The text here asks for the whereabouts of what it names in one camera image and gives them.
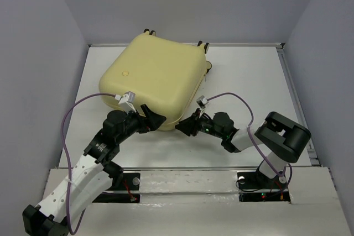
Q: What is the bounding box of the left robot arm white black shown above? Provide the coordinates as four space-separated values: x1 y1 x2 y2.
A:
22 104 166 235

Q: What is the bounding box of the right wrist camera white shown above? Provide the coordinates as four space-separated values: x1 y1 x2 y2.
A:
196 96 209 116

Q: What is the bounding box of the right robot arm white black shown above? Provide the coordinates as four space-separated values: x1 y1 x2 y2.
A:
175 109 311 191

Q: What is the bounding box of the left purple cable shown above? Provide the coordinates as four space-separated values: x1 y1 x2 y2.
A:
60 93 122 235

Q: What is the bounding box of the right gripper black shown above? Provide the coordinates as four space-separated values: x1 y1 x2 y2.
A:
174 107 225 139

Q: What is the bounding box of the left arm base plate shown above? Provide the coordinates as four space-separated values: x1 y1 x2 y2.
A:
93 172 140 203

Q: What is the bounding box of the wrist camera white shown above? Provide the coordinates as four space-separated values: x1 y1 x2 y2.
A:
118 91 136 113
196 96 209 116

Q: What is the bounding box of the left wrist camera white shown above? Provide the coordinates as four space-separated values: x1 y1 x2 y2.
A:
118 91 136 113

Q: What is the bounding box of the yellow hard-shell suitcase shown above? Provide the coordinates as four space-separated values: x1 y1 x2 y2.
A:
98 29 211 131

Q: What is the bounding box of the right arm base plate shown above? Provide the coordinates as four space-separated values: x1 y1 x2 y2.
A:
235 171 291 202

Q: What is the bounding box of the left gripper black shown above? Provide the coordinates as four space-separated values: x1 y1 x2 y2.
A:
117 104 166 143

